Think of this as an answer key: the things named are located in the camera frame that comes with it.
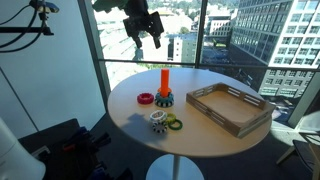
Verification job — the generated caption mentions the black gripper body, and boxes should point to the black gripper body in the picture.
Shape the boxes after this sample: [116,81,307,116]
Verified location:
[122,11,165,39]

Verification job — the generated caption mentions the pink ribbed ring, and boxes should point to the pink ribbed ring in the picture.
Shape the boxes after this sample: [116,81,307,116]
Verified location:
[136,92,155,105]

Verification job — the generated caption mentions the orange stacking peg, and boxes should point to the orange stacking peg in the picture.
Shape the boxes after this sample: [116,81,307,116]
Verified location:
[157,68,173,99]

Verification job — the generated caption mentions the wooden slatted tray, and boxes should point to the wooden slatted tray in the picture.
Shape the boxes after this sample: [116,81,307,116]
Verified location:
[185,82,277,139]

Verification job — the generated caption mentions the black case with clamps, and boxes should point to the black case with clamps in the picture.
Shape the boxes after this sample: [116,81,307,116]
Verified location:
[18,118,134,180]

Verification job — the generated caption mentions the grey office building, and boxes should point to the grey office building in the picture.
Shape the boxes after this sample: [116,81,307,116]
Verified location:
[229,0,320,98]

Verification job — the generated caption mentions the white rounded machine housing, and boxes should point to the white rounded machine housing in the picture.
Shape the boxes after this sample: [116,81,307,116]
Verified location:
[0,116,47,180]

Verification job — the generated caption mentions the wooden chair with dark seat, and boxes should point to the wooden chair with dark seat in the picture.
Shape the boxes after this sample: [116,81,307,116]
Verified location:
[275,109,320,180]

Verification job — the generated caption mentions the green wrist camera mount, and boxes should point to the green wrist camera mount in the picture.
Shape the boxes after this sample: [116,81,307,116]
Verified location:
[92,0,130,14]

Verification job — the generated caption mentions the dark window frame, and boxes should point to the dark window frame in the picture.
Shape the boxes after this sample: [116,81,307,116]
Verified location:
[77,0,320,129]

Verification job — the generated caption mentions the teal black-white striped ring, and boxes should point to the teal black-white striped ring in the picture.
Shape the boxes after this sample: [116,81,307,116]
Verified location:
[154,91,175,108]

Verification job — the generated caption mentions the yellow-green bumpy ring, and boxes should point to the yellow-green bumpy ring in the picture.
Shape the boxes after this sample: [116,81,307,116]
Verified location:
[165,112,178,125]

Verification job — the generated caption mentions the black and white striped ring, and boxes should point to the black and white striped ring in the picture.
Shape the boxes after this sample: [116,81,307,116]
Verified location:
[152,120,169,135]

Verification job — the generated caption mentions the dark green ring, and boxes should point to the dark green ring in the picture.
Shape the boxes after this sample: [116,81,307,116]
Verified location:
[167,118,184,131]

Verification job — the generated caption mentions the blue-grey camera on stand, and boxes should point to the blue-grey camera on stand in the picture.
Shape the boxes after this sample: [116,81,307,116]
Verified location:
[29,0,60,14]

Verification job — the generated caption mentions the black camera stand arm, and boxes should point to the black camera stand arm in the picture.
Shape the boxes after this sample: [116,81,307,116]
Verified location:
[0,11,55,37]

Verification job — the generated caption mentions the black camera cable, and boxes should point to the black camera cable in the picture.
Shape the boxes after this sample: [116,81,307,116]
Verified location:
[0,4,46,54]

